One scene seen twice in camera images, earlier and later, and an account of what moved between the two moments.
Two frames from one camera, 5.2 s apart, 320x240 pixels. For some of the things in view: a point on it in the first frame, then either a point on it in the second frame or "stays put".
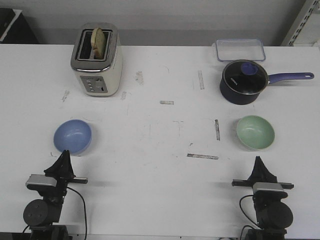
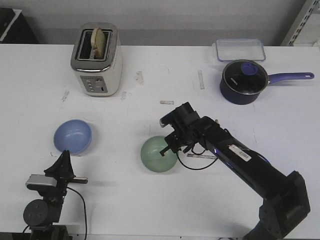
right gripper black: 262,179 to 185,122
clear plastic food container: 230,49 stays put
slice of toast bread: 98,43 stays put
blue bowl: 74,135 stays put
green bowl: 255,132 to 152,158
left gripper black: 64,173 stays put
